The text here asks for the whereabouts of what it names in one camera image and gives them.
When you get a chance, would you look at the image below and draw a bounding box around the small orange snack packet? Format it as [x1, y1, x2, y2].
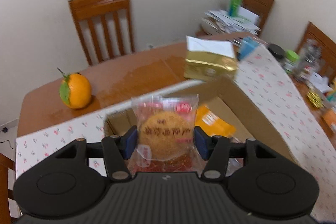
[195, 105, 236, 138]

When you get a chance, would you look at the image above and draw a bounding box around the round cake red packet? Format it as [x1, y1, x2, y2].
[127, 94, 205, 175]

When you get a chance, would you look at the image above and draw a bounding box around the cardboard box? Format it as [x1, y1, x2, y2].
[104, 77, 295, 176]

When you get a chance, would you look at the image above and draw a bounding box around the orange fruit with leaf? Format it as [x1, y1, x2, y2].
[58, 68, 92, 110]

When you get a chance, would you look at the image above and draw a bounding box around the cherry print tablecloth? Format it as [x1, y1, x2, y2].
[15, 43, 335, 218]

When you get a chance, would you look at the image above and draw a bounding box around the gold tissue box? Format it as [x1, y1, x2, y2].
[184, 36, 239, 81]

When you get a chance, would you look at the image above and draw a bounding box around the blue small box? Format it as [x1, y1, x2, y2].
[238, 36, 260, 61]

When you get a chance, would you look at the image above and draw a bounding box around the gold tinsel decoration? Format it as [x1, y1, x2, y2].
[306, 89, 324, 109]

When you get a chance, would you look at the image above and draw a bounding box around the wooden chair left side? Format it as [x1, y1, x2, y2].
[0, 154, 17, 224]

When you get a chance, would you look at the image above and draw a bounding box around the wooden chair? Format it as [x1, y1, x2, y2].
[68, 0, 135, 66]
[0, 154, 17, 224]
[242, 0, 275, 36]
[295, 22, 336, 83]

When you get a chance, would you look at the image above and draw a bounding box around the black lid jar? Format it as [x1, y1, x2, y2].
[267, 44, 285, 63]

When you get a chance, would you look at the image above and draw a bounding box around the orange label plastic box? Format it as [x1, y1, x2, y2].
[322, 107, 336, 133]

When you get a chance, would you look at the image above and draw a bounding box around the green lid jar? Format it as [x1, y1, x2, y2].
[283, 50, 299, 74]

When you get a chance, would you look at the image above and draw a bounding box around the stack of white papers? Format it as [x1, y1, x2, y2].
[201, 10, 261, 35]

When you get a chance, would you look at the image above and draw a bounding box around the jar of pens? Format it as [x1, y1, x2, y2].
[293, 39, 322, 83]

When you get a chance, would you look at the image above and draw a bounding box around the wooden chair far centre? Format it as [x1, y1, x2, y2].
[68, 0, 135, 66]

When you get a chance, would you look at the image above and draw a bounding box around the wooden chair far right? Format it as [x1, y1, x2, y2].
[242, 0, 275, 36]

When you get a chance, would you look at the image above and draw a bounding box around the wooden chair right side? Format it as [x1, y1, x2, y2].
[295, 22, 336, 83]

